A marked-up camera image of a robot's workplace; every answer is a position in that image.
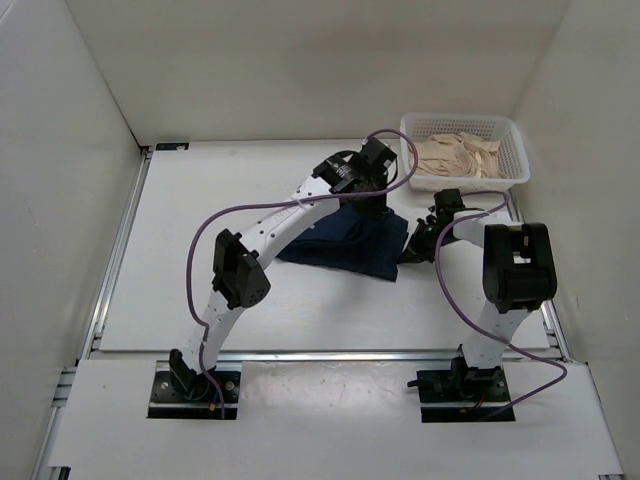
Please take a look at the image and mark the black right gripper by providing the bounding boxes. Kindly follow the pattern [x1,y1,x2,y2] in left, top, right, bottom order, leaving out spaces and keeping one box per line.
[396,218,457,264]

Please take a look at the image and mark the dark blue denim trousers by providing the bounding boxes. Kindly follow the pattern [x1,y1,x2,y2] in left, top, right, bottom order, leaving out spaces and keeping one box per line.
[277,205,408,282]

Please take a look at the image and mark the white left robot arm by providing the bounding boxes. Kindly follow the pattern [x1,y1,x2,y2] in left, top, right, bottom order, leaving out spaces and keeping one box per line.
[169,143,397,401]

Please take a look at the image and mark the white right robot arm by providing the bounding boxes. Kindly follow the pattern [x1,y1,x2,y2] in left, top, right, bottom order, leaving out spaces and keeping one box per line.
[399,207,557,400]

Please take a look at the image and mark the beige cloth in basket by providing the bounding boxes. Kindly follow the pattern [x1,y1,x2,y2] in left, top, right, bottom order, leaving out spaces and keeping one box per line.
[416,132,506,179]

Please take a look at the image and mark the white plastic perforated basket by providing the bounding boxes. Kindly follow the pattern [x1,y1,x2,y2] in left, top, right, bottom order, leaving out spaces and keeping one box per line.
[400,113,530,192]

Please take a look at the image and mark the black label sticker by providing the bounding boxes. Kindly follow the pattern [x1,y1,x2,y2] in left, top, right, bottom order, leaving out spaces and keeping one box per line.
[155,142,190,151]

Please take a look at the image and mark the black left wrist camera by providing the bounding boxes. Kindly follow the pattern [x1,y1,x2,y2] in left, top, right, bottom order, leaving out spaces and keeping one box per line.
[356,137,397,175]

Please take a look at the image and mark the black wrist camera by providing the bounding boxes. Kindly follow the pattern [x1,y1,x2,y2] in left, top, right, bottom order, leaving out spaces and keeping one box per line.
[356,137,397,175]
[434,189,466,219]

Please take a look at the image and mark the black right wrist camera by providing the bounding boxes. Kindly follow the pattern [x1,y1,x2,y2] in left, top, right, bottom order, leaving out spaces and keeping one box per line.
[434,189,466,219]

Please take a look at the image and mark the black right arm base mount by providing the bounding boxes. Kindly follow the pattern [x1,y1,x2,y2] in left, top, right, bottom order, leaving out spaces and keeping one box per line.
[407,367,516,424]

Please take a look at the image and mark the aluminium frame rail right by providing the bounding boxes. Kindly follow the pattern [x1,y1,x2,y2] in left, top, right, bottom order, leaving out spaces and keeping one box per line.
[507,189,573,362]

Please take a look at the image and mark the aluminium frame rail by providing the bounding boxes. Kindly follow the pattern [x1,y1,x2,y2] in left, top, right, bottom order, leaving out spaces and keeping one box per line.
[507,189,573,362]
[159,349,566,366]
[47,144,154,416]

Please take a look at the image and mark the aluminium frame rail front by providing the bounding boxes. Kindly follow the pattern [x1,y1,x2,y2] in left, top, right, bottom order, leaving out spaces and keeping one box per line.
[159,349,566,366]

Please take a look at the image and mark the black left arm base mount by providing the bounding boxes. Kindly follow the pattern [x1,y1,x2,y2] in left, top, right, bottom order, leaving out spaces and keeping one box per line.
[147,367,241,421]

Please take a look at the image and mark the aluminium frame rail left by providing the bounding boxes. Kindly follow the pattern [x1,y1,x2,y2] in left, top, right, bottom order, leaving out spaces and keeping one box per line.
[47,144,154,416]

